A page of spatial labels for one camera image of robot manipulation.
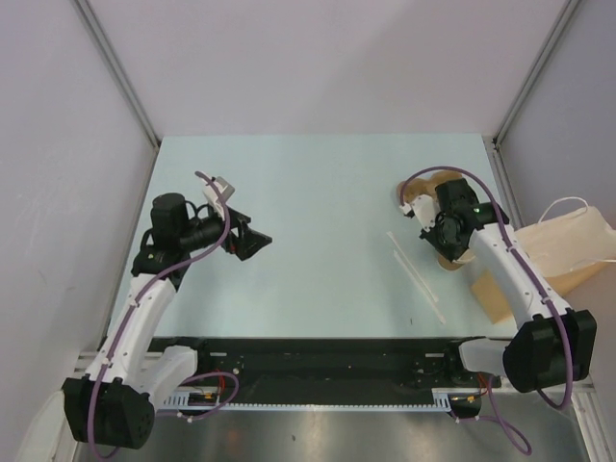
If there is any aluminium frame post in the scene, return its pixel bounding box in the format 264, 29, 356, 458
70, 0, 162, 151
492, 0, 584, 145

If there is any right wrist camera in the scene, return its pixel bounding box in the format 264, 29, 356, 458
399, 194, 440, 231

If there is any aluminium frame post left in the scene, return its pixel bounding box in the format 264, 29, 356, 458
70, 0, 162, 151

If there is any wrapped straw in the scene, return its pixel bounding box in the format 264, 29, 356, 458
394, 250, 447, 324
386, 231, 439, 303

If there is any brown paper bag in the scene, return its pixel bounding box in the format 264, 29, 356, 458
464, 196, 615, 324

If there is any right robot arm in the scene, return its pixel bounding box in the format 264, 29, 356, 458
411, 179, 597, 393

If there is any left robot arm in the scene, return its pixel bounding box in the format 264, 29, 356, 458
62, 192, 272, 449

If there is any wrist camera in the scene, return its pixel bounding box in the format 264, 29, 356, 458
399, 194, 440, 231
194, 171, 235, 217

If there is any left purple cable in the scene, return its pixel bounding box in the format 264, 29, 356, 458
89, 170, 231, 459

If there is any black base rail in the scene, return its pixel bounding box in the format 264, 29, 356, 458
148, 337, 488, 406

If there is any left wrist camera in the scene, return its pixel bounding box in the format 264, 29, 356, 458
194, 171, 235, 217

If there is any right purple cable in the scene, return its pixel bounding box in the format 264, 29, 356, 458
399, 166, 577, 411

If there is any purple cable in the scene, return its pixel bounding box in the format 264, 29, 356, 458
399, 166, 577, 411
89, 170, 231, 459

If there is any pulp cup carrier tray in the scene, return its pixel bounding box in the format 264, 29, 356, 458
396, 170, 476, 217

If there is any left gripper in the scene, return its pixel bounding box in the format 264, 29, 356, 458
178, 201, 270, 260

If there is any brown paper cup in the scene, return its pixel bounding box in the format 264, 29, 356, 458
437, 253, 475, 271

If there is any aluminium frame post right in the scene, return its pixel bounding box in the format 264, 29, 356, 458
492, 0, 584, 145

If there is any white cable duct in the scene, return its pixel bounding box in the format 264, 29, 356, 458
163, 387, 455, 413

